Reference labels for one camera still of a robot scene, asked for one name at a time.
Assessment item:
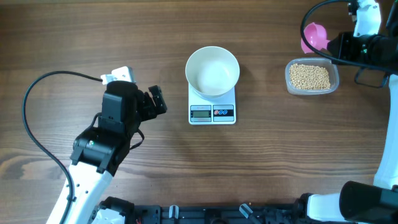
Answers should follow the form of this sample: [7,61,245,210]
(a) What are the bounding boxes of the white digital kitchen scale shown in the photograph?
[188,85,237,125]

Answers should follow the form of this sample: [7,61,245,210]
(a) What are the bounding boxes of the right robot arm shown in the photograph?
[298,67,397,198]

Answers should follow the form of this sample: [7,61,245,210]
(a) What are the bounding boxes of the soybeans pile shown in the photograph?
[289,63,331,90]

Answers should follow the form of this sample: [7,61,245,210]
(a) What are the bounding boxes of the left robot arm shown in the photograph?
[47,81,167,223]

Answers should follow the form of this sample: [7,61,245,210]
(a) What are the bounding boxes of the pink plastic measuring scoop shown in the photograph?
[304,22,329,50]

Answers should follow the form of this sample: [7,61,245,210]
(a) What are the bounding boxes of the clear plastic container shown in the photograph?
[285,58,340,95]

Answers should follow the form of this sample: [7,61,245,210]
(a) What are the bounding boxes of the white bowl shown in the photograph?
[185,46,241,98]

